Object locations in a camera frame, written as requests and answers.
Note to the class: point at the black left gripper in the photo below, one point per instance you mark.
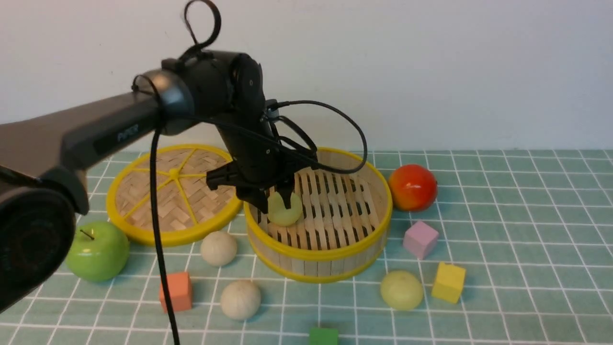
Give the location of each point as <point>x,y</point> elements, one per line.
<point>257,161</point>

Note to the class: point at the yellow-green bun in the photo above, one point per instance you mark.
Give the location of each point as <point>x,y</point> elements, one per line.
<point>279,215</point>
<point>401,290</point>

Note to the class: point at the white bun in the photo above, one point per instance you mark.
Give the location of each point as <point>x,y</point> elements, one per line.
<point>219,248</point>
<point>240,300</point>

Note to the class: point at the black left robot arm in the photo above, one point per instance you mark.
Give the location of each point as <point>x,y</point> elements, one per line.
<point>44,160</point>

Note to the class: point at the bamboo steamer tray yellow rim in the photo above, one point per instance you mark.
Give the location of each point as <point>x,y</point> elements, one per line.
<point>342,230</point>

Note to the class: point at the bamboo steamer lid yellow rim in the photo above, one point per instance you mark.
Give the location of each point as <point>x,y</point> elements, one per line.
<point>187,209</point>

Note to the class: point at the orange cube block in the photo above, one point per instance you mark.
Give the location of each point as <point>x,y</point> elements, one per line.
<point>181,291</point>

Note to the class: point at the green cube block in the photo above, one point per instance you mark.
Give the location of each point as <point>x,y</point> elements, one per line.
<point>323,336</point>

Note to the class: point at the pink cube block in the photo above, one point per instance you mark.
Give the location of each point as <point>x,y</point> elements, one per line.
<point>420,239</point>

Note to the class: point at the green apple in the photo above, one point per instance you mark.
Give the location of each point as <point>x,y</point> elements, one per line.
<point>98,252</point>

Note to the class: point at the yellow cube block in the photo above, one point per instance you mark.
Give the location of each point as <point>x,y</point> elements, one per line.
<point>449,282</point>

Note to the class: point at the green checkered table mat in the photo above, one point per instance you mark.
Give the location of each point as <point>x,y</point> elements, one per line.
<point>532,228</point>

